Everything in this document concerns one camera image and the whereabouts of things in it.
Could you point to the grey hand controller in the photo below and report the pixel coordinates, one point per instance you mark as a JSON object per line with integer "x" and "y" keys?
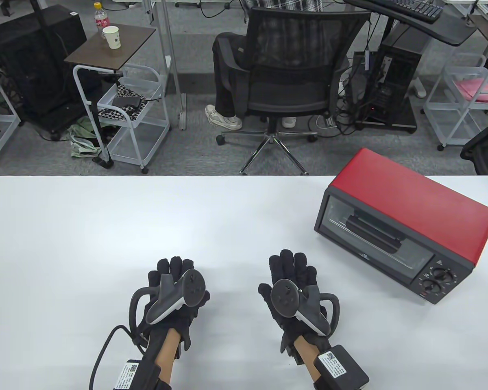
{"x": 286, "y": 298}
{"x": 187, "y": 286}

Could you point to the flat black device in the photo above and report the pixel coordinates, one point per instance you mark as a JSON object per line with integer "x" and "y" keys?
{"x": 127, "y": 101}

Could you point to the black desk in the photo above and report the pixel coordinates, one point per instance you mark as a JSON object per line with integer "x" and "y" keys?
{"x": 439, "y": 30}

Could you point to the white cart with pink cloth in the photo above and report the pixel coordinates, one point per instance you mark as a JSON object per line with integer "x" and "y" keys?
{"x": 443, "y": 109}

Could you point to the white power strip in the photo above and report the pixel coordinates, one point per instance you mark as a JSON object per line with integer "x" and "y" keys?
{"x": 327, "y": 122}

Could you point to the grey left hand controller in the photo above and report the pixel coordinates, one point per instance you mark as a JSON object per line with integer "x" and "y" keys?
{"x": 187, "y": 286}

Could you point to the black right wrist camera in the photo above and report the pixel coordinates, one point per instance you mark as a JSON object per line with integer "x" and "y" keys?
{"x": 341, "y": 365}

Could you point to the person's right forearm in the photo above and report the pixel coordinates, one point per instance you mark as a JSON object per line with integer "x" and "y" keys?
{"x": 307, "y": 351}

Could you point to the red toaster oven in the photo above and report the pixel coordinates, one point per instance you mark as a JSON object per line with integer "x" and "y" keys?
{"x": 410, "y": 195}

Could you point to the black cabinet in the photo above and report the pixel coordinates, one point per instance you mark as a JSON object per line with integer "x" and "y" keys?
{"x": 32, "y": 61}

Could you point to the black computer tower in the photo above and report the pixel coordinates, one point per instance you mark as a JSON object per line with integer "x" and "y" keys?
{"x": 394, "y": 77}

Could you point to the grey right hand controller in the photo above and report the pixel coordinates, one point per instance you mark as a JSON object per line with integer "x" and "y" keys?
{"x": 286, "y": 298}

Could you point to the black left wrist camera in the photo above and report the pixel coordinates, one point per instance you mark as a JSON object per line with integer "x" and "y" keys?
{"x": 146, "y": 371}

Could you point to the clear plastic bottle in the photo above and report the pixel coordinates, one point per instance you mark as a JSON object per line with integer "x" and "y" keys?
{"x": 100, "y": 18}

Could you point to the white paper cup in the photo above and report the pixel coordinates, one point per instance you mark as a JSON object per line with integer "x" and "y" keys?
{"x": 113, "y": 37}

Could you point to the brown side table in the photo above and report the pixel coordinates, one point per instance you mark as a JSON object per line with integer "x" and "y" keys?
{"x": 114, "y": 44}

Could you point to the white rolling cart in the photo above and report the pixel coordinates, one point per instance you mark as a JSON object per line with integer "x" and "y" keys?
{"x": 146, "y": 130}

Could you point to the white metal frame post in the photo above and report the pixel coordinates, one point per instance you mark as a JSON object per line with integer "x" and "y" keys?
{"x": 168, "y": 57}

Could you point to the person's right hand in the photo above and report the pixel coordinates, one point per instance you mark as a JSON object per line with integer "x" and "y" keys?
{"x": 293, "y": 266}

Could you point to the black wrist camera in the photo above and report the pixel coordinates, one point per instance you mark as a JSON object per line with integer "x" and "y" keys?
{"x": 341, "y": 365}
{"x": 146, "y": 371}

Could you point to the black mesh office chair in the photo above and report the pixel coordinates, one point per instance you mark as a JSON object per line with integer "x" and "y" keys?
{"x": 293, "y": 61}

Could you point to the black oven knob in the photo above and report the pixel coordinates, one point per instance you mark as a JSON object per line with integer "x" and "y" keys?
{"x": 432, "y": 286}
{"x": 441, "y": 273}

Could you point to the green bag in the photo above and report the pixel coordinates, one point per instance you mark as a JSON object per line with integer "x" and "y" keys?
{"x": 81, "y": 142}

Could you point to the person's left forearm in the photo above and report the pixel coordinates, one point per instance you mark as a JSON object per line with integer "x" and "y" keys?
{"x": 167, "y": 353}

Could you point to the checkered cloth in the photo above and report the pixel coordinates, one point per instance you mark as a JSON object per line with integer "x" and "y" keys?
{"x": 126, "y": 113}

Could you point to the black keyboard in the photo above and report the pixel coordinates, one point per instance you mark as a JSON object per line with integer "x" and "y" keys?
{"x": 410, "y": 9}

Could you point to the glass oven door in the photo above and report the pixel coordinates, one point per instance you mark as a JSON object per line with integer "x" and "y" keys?
{"x": 337, "y": 211}

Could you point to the person's left hand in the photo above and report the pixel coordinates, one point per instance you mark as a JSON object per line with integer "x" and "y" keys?
{"x": 171, "y": 266}

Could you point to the pink cloth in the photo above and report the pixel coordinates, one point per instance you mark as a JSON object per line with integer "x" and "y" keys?
{"x": 478, "y": 89}

